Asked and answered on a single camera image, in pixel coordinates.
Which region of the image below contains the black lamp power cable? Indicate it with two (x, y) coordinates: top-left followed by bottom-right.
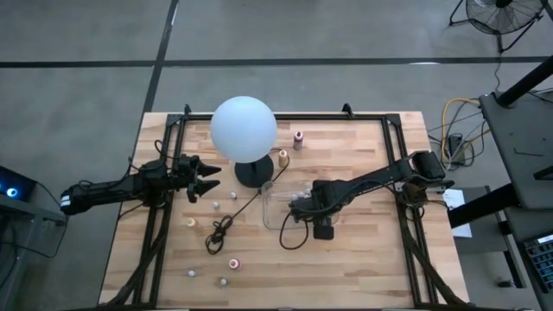
(204, 147), (291, 256)

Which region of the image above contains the yellow floor cable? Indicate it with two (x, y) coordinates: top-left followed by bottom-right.
(441, 98), (481, 166)

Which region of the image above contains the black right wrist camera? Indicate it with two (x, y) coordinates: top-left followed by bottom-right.
(312, 217), (335, 241)

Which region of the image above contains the black computer tower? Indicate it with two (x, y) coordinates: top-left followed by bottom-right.
(0, 165), (38, 203)

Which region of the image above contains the black beam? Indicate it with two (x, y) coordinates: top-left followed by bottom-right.
(447, 183), (519, 229)

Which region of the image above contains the white paper sheet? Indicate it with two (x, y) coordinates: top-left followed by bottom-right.
(442, 188), (474, 239)

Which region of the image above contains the grey side table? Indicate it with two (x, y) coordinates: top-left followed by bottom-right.
(0, 194), (69, 311)

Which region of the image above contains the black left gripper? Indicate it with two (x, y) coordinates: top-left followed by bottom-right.
(174, 153), (222, 204)

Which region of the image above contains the backlit keyboard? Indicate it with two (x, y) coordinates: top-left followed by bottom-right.
(523, 235), (553, 295)

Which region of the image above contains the black pole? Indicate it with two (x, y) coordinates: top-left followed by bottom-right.
(496, 54), (553, 108)

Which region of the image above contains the black power box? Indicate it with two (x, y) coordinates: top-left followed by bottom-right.
(448, 133), (466, 159)

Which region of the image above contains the white globe table lamp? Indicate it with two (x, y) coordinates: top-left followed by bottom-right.
(209, 95), (278, 189)

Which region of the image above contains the dark side desk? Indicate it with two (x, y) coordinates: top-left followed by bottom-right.
(478, 90), (553, 213)

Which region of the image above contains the clear plastic bin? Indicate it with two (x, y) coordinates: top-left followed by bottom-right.
(261, 180), (340, 231)

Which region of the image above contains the black floor fan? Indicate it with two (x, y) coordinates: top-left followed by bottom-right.
(448, 0), (549, 54)

